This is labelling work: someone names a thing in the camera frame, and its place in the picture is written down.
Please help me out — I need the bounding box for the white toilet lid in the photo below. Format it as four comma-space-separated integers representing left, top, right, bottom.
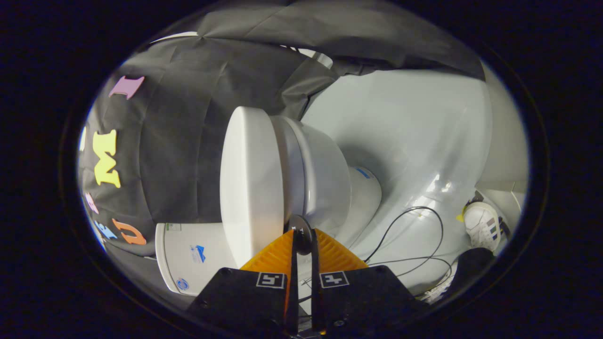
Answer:
220, 106, 314, 270

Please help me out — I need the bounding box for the white toilet seat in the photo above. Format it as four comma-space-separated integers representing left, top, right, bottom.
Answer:
269, 115, 308, 227

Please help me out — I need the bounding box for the black cable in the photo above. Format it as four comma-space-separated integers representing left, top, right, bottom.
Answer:
301, 206, 453, 302

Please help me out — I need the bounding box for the white toilet with tank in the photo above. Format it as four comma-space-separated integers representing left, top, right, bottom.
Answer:
155, 115, 382, 296

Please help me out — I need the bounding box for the black backdrop cloth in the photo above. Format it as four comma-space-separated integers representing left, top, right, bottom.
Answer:
78, 0, 486, 307

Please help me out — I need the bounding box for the white sneaker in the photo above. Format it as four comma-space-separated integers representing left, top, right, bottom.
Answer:
464, 202, 503, 253
422, 275, 455, 303

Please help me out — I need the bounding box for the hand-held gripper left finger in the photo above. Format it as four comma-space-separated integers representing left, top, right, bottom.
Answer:
186, 229, 300, 337

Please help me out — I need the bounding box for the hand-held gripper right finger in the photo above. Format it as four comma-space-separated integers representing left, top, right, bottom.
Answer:
309, 228, 429, 336

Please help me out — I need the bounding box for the dark trouser leg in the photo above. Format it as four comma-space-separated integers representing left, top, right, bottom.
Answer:
451, 247, 495, 284

